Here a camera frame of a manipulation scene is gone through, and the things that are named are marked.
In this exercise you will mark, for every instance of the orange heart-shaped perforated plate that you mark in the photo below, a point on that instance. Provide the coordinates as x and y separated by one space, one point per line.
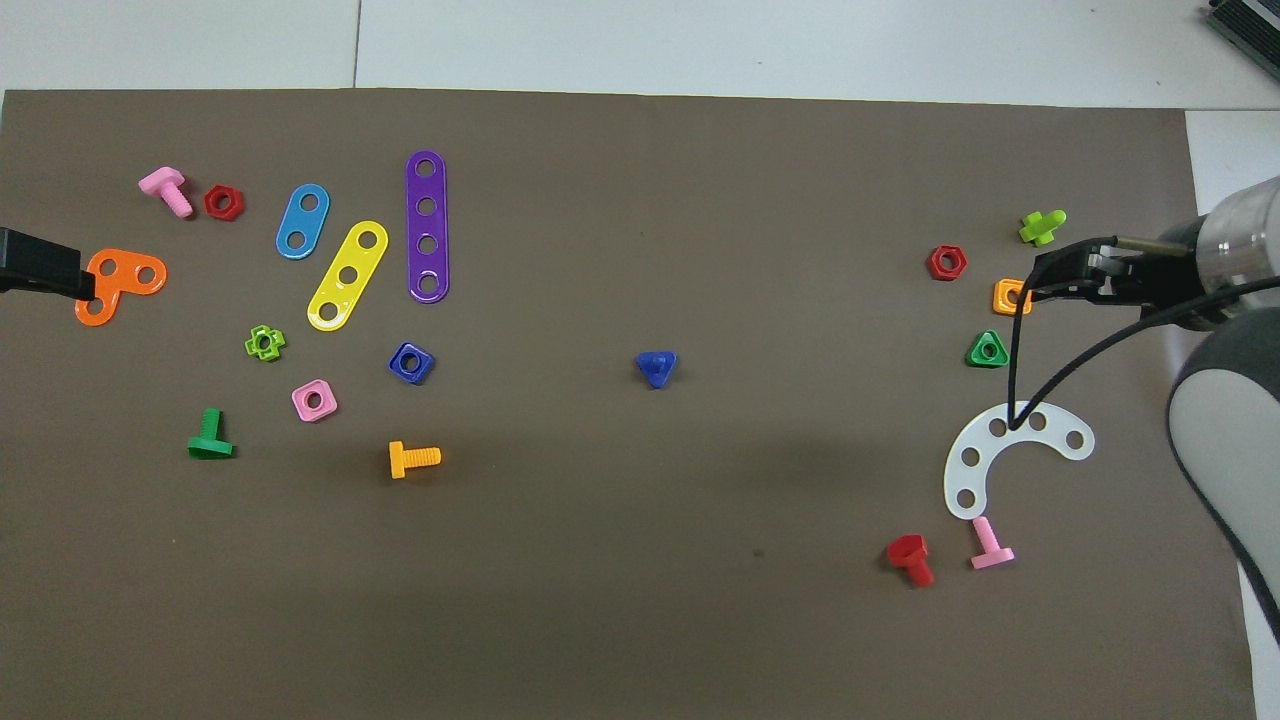
125 285

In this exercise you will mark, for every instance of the dark ribbed device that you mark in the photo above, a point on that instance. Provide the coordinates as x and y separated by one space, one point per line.
1250 22

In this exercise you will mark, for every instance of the purple four-hole plastic plate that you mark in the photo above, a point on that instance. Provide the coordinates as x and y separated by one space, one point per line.
427 225

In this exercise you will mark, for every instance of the yellow three-hole plastic plate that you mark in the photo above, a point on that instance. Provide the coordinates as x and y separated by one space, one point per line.
358 258

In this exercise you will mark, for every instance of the pink plastic screw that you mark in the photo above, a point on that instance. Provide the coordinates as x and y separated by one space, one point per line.
165 183
990 555

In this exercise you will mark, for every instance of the green triangular plastic nut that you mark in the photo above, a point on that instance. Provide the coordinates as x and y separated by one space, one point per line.
975 357

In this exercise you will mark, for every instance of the lime cross-head plastic screw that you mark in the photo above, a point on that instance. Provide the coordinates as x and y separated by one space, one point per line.
1040 228

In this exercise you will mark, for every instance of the blue two-hole plastic plate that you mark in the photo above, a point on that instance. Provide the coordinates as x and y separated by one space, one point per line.
303 221

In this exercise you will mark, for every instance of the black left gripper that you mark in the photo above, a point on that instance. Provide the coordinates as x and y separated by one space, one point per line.
25 262

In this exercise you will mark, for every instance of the lime cross-shaped plastic nut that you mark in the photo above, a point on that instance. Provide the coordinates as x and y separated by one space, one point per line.
275 343

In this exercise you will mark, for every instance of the blue triangular-head plastic screw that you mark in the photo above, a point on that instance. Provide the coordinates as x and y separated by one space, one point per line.
655 368

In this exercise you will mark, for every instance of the white curved perforated plate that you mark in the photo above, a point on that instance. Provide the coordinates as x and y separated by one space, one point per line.
983 442

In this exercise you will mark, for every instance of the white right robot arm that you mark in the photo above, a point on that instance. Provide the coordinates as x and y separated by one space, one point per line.
1230 430

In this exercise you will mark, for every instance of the green plastic screw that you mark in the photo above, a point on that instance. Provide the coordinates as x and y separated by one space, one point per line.
210 445

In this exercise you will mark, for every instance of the red plastic screw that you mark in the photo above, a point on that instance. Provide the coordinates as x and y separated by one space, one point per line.
908 550

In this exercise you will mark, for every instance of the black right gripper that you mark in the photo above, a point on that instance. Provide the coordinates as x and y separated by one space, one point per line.
1170 280

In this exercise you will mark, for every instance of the blue square plastic nut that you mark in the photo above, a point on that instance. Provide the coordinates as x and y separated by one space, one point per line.
397 365

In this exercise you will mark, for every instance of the orange square plastic nut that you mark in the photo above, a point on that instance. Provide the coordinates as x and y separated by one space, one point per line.
999 297

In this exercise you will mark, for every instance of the pink square plastic nut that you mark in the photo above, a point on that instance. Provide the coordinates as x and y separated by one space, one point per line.
300 405

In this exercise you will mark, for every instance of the brown table mat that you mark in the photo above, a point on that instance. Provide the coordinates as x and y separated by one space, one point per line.
640 560

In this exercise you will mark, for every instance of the orange plastic screw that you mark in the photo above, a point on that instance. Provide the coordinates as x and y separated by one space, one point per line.
400 460

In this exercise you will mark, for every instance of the red hexagonal plastic nut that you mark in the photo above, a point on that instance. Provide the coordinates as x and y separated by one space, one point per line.
211 203
934 263

